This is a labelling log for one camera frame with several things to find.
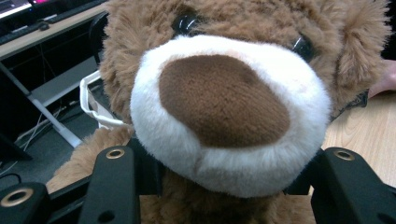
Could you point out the black computer mouse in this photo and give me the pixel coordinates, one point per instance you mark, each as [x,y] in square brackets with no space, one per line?
[44,26]

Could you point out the black keyboard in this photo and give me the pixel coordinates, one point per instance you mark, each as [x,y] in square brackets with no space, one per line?
[74,11]
[15,33]

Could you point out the wooden desk top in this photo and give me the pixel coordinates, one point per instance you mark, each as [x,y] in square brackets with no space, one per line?
[40,39]

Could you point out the white desk frame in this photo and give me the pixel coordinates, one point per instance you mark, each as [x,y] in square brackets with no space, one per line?
[53,90]

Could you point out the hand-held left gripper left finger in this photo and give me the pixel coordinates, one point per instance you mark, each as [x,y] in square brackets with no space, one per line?
[112,186]

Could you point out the monitor screen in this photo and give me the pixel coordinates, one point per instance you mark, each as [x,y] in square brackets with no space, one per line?
[12,6]

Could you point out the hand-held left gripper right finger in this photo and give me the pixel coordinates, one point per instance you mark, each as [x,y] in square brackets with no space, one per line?
[348,186]

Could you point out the brown teddy bear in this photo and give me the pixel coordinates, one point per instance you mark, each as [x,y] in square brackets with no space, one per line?
[224,102]

